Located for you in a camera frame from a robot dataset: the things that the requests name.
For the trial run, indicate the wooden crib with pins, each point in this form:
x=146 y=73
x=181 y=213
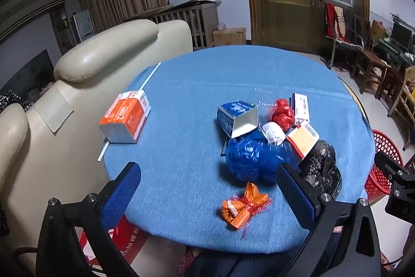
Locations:
x=194 y=24

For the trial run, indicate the red plastic basket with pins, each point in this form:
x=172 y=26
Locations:
x=376 y=186

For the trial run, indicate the dark wooden side table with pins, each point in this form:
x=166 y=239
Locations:
x=394 y=79

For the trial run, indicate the brown wooden side table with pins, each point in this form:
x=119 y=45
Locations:
x=373 y=58

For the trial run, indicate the small cardboard box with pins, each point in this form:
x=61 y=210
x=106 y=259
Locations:
x=377 y=30

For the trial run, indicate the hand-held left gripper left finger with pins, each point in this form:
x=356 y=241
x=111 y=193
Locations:
x=123 y=196

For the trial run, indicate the white paper ball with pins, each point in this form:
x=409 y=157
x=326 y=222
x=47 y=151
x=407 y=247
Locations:
x=274 y=133

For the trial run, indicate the long white straw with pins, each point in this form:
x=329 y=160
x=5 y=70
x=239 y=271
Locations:
x=150 y=77

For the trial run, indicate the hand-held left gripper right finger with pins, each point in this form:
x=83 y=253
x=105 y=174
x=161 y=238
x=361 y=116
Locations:
x=296 y=199

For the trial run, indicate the dark display cabinet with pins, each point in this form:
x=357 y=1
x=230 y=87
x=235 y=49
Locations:
x=61 y=27

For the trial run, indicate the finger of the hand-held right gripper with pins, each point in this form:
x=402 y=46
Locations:
x=390 y=166

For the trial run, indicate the orange white small box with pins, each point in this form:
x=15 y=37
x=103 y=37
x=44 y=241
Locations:
x=301 y=139

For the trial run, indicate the white appliance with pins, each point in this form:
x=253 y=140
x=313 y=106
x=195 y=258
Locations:
x=83 y=25

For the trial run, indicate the black computer monitor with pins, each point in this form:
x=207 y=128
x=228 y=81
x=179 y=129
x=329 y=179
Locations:
x=402 y=33

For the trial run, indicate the person's dark clothing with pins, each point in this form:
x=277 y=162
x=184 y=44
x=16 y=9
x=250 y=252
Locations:
x=227 y=267

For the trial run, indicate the brown cardboard box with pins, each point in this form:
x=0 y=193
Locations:
x=228 y=37

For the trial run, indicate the wicker chair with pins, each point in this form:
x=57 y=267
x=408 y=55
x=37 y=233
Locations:
x=405 y=101

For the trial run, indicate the black plastic bag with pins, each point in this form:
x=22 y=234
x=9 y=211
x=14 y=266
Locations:
x=319 y=160

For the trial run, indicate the glass computer desk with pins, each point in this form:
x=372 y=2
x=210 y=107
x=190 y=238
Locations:
x=394 y=51

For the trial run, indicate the dark flat screen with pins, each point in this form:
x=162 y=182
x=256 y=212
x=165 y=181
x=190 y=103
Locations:
x=29 y=72

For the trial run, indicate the dark wooden armchair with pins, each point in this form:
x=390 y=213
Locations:
x=361 y=28

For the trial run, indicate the orange wrapper bundle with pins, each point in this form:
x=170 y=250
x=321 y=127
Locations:
x=243 y=207

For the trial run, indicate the red plastic bag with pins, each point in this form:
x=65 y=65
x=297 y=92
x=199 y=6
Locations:
x=282 y=116

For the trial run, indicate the red gift bag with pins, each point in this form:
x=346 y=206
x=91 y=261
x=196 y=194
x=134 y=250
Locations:
x=129 y=244

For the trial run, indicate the blue plastic bag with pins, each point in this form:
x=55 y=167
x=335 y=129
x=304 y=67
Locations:
x=249 y=157

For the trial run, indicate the pink slipper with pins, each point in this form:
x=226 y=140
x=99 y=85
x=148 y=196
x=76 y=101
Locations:
x=342 y=69

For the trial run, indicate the white medicine box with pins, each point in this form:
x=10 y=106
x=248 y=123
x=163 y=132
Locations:
x=301 y=108

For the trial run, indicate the orange white carton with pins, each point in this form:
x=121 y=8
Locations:
x=123 y=118

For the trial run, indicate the metal chair with red cloth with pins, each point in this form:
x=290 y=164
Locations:
x=337 y=24

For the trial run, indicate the blue toothpaste box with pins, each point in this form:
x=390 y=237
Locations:
x=233 y=116

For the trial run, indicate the dark floral cloth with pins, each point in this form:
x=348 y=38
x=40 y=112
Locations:
x=13 y=98

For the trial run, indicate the beige leather sofa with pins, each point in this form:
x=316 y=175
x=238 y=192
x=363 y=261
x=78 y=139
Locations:
x=97 y=53

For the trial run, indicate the blue tablecloth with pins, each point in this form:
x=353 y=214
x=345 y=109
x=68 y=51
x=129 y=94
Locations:
x=181 y=101

